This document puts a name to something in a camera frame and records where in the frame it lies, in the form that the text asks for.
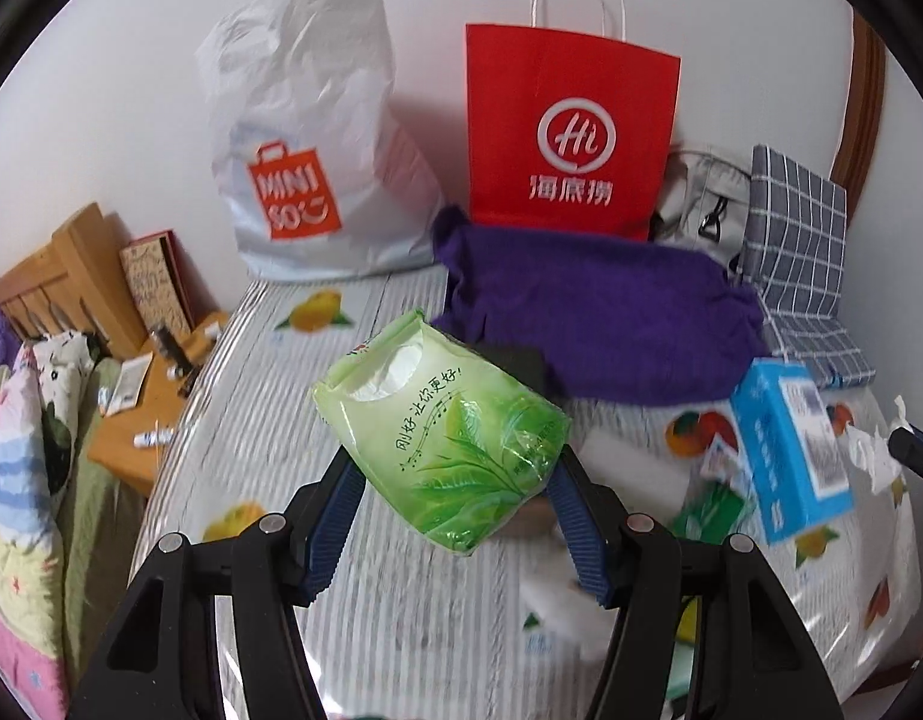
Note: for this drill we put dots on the wooden bed headboard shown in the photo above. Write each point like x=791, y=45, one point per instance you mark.
x=75, y=282

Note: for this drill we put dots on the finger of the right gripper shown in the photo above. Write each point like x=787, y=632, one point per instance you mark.
x=906, y=446

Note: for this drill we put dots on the brown framed picture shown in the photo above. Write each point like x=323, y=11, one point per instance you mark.
x=155, y=281

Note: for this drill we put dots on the grey canvas bag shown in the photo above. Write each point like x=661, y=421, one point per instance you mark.
x=704, y=202

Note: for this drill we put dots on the red Haidilao paper bag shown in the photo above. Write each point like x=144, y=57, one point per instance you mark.
x=567, y=131

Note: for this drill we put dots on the dark green book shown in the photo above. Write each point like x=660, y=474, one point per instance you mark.
x=527, y=365

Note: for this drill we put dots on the wooden side table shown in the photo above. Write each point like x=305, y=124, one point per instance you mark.
x=112, y=443

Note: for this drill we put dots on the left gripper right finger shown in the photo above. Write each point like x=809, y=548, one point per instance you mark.
x=631, y=565

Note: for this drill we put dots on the small strawberry sachet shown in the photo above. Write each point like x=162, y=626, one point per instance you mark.
x=720, y=462

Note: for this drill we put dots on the white foam block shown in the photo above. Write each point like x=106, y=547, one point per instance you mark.
x=621, y=465

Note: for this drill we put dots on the blue tissue box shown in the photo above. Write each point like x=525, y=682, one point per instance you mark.
x=796, y=467

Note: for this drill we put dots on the purple knitted cloth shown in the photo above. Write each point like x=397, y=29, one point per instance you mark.
x=630, y=322

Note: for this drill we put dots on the green tissue pack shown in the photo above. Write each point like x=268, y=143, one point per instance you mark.
x=452, y=442

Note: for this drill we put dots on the white Miniso plastic bag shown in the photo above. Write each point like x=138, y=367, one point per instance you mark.
x=321, y=180

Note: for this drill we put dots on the green sachet packet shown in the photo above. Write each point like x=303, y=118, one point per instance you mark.
x=712, y=515

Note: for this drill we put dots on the grey checked folded cloth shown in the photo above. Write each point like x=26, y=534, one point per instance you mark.
x=793, y=255

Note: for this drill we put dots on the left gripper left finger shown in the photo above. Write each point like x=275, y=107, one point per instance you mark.
x=281, y=564

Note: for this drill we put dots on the white tissue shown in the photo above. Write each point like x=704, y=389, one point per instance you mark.
x=870, y=452

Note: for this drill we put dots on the fruit print table cover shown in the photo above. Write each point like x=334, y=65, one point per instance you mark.
x=408, y=630

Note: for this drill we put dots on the wooden door frame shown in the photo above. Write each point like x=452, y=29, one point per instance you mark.
x=863, y=109

